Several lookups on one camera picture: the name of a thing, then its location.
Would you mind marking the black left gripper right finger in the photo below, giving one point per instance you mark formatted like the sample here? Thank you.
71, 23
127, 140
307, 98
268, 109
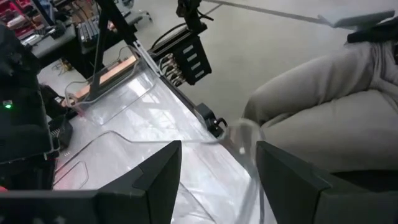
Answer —
311, 202

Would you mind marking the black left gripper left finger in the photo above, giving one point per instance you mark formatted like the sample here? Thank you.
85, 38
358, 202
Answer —
93, 208

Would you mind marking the clear plastic storage bin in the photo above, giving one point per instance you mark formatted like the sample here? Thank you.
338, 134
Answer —
202, 174
124, 93

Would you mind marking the person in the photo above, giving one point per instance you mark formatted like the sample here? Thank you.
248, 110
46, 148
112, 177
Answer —
326, 124

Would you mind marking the brown wooden bar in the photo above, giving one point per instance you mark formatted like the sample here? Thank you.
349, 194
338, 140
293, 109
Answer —
121, 67

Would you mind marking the grey desk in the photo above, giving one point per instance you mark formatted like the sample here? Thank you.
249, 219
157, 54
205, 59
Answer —
53, 43

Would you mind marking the black electronics box white labels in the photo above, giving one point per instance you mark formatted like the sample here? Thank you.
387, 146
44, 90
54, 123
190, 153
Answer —
189, 62

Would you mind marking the dark keyboard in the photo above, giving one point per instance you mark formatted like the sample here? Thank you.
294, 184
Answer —
88, 31

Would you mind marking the rack of red bins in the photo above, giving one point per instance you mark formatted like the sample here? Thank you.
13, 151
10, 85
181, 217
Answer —
18, 15

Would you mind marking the black table-edge camera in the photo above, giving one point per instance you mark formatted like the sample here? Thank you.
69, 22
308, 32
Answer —
206, 116

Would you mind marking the black rig frame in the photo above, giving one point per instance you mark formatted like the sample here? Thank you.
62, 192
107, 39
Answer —
102, 46

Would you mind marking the black mounting post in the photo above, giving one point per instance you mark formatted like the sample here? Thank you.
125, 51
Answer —
191, 15

